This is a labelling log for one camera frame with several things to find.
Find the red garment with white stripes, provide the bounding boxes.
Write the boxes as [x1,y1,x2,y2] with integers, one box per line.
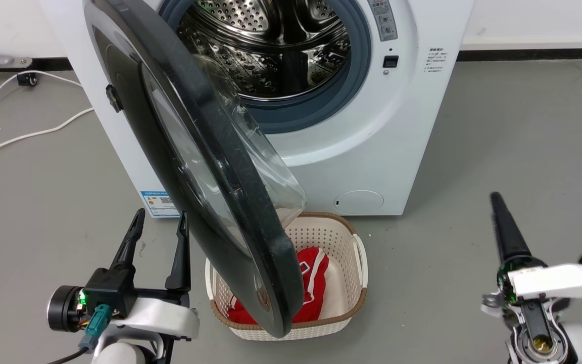
[227,246,330,325]

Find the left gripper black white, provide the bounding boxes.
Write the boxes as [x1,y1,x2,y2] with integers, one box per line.
[47,208,201,341]

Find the cream woven plastic laundry basket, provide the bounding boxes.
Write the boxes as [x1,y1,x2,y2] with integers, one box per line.
[205,212,369,341]

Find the blue white energy label sticker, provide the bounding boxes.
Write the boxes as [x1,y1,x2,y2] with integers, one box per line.
[139,190,181,218]

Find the grey instruction label strip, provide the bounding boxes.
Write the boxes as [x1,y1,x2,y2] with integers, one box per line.
[367,0,399,42]

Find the white front-load washing machine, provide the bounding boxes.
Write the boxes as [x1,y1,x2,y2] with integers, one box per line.
[38,0,476,218]

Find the small printed text sticker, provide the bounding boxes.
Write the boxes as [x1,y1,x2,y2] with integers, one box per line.
[424,48,446,74]

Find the black round glass washer door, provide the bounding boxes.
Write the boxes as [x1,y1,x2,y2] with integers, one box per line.
[83,0,307,339]

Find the round white drain filter cover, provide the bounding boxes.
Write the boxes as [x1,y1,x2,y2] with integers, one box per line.
[333,190,385,214]

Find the perforated steel washer drum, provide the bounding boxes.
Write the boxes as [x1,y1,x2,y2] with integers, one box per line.
[176,0,352,100]

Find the black cable with teal connector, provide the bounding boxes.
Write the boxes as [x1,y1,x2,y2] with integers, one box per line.
[46,304,113,364]

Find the grey-blue rubber door gasket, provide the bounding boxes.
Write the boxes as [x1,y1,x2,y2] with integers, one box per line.
[159,0,373,134]

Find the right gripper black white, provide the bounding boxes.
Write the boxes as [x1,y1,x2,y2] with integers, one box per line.
[481,192,582,324]

